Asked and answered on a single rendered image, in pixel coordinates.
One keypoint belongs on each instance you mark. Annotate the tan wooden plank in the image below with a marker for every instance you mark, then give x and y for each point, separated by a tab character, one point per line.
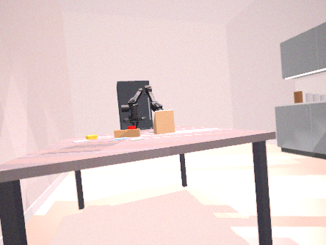
127	133

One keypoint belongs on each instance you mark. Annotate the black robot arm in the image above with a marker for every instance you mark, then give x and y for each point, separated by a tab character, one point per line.
132	104

